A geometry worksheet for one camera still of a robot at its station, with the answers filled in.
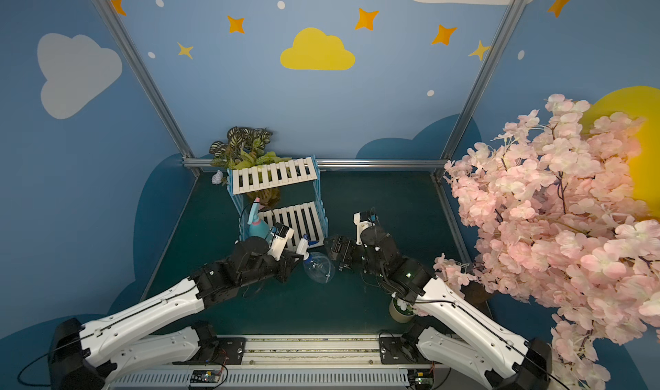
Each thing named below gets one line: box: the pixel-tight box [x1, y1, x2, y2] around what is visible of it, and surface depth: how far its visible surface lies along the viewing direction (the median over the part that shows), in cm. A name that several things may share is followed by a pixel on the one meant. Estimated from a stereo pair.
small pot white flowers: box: [389, 297, 416, 323], surface depth 76 cm
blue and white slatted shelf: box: [226, 155, 329, 250], surface depth 86 cm
